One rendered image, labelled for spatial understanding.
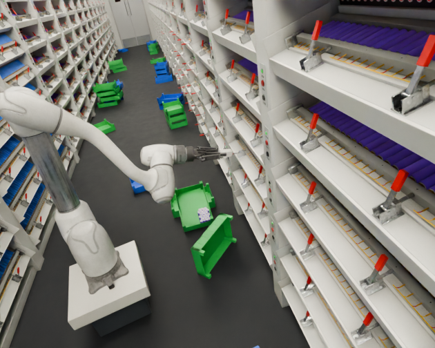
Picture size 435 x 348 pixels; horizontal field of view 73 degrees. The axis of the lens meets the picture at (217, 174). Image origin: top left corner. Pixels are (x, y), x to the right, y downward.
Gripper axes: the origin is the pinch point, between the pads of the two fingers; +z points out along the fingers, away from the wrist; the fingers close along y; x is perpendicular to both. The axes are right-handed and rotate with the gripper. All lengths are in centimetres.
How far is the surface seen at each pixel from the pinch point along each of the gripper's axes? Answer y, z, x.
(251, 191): 6.7, 14.5, -20.1
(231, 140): -17.7, 8.3, -1.2
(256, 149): 30.3, 3.2, 16.2
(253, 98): 28.1, -0.3, 35.8
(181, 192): -43, -16, -51
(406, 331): 106, 4, 17
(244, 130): 11.6, 4.3, 16.8
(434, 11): 83, 8, 66
